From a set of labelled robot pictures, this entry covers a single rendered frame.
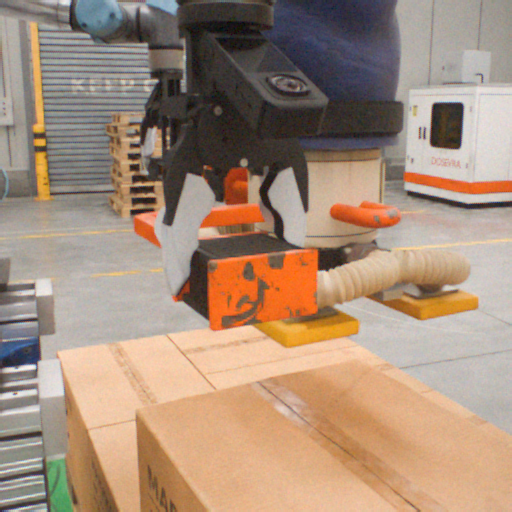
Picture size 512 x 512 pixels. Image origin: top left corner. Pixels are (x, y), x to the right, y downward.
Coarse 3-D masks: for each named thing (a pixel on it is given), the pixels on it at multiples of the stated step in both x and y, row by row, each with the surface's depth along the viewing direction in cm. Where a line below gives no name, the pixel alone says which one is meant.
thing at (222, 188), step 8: (208, 168) 107; (240, 168) 102; (208, 176) 106; (232, 176) 102; (240, 176) 102; (208, 184) 108; (216, 184) 105; (224, 184) 102; (216, 192) 103; (224, 192) 102; (232, 192) 102; (216, 200) 104; (224, 200) 103; (232, 200) 103; (240, 200) 103
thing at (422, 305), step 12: (408, 288) 81; (444, 288) 81; (456, 288) 81; (372, 300) 84; (396, 300) 79; (408, 300) 78; (420, 300) 78; (432, 300) 78; (444, 300) 78; (456, 300) 78; (468, 300) 79; (408, 312) 77; (420, 312) 76; (432, 312) 76; (444, 312) 77; (456, 312) 78
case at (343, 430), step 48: (240, 384) 97; (288, 384) 97; (336, 384) 97; (384, 384) 97; (144, 432) 86; (192, 432) 83; (240, 432) 83; (288, 432) 83; (336, 432) 83; (384, 432) 83; (432, 432) 83; (480, 432) 83; (144, 480) 89; (192, 480) 72; (240, 480) 72; (288, 480) 72; (336, 480) 72; (384, 480) 72; (432, 480) 72; (480, 480) 72
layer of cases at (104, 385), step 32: (64, 352) 215; (96, 352) 215; (128, 352) 215; (160, 352) 215; (192, 352) 215; (224, 352) 215; (256, 352) 215; (288, 352) 215; (320, 352) 216; (352, 352) 215; (64, 384) 202; (96, 384) 190; (128, 384) 190; (160, 384) 190; (192, 384) 190; (224, 384) 190; (416, 384) 190; (96, 416) 170; (128, 416) 170; (96, 448) 154; (128, 448) 154; (96, 480) 156; (128, 480) 141
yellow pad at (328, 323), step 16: (288, 320) 70; (304, 320) 71; (320, 320) 71; (336, 320) 71; (352, 320) 71; (272, 336) 70; (288, 336) 67; (304, 336) 68; (320, 336) 69; (336, 336) 70
